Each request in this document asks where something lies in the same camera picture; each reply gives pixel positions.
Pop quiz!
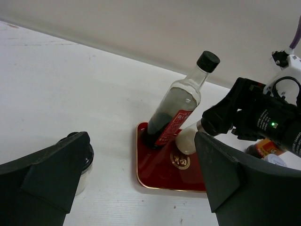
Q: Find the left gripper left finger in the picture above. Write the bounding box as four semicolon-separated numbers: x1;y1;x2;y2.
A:
0;144;75;226

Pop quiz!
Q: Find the white pepper shaker jar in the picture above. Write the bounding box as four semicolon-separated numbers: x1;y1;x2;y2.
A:
175;120;204;155

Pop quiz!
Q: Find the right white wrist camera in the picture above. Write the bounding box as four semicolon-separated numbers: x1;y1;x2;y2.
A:
263;48;301;104

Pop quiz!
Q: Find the white salt shaker jar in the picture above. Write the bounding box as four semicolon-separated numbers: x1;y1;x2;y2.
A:
54;131;94;198

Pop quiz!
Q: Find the red lacquer tray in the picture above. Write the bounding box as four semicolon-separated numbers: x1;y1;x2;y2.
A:
135;122;206;193

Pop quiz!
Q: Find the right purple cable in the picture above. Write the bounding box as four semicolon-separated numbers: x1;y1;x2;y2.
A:
289;14;301;50

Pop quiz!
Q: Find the red lid chili sauce jar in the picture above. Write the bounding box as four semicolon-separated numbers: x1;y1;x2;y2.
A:
245;139;285;159

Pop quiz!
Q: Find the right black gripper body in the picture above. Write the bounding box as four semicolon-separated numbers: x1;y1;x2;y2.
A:
202;78;301;156

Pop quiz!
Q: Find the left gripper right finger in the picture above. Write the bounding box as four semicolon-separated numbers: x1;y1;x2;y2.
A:
194;132;301;226

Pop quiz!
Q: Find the tall dark vinegar bottle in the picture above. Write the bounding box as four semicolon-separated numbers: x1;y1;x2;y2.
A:
142;51;220;149

